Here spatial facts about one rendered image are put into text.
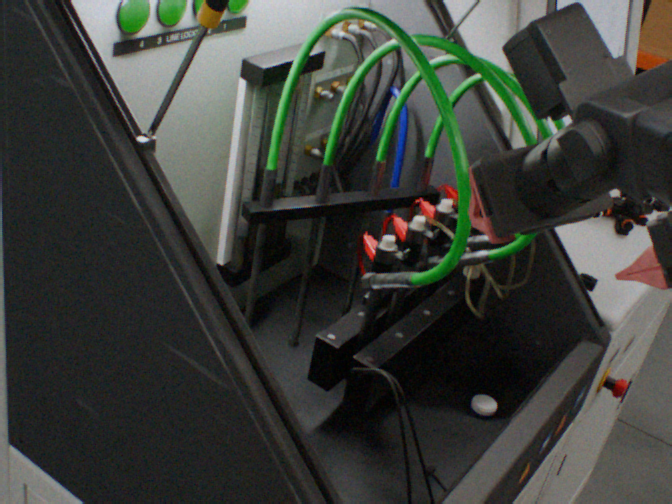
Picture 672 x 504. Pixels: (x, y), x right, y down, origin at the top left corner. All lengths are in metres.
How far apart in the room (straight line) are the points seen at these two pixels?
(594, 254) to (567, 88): 1.02
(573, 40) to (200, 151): 0.69
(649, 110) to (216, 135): 0.79
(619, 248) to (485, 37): 0.50
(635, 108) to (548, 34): 0.11
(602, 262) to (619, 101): 1.05
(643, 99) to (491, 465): 0.66
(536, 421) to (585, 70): 0.69
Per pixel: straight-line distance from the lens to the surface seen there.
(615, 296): 1.48
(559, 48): 0.60
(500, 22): 1.36
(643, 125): 0.51
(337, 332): 1.19
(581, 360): 1.35
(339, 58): 1.39
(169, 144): 1.14
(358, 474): 1.21
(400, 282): 0.96
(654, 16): 6.37
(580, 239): 1.62
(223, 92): 1.18
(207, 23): 0.76
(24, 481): 1.28
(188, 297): 0.85
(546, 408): 1.23
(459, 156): 0.86
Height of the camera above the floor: 1.68
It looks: 31 degrees down
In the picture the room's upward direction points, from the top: 12 degrees clockwise
